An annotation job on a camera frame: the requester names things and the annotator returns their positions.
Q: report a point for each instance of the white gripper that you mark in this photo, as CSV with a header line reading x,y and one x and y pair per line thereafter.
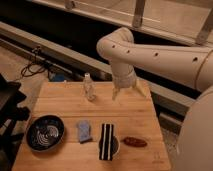
x,y
126,81

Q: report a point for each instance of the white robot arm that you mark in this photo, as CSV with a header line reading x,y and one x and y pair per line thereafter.
x,y
189,66

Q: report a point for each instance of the clear plastic bottle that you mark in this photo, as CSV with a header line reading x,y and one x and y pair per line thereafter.
x,y
88,87

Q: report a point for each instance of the brown sausage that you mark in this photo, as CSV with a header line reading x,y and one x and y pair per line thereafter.
x,y
134,142

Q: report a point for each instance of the dark round cup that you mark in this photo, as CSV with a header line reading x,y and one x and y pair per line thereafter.
x,y
116,146

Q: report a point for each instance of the black white striped cloth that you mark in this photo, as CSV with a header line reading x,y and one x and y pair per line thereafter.
x,y
106,142

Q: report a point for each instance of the blue object on floor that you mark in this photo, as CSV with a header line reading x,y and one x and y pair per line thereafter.
x,y
57,78

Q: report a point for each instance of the dark patterned bowl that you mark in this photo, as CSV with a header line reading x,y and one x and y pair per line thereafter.
x,y
45,133

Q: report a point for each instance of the black stand at left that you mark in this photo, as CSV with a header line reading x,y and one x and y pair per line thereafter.
x,y
10,96

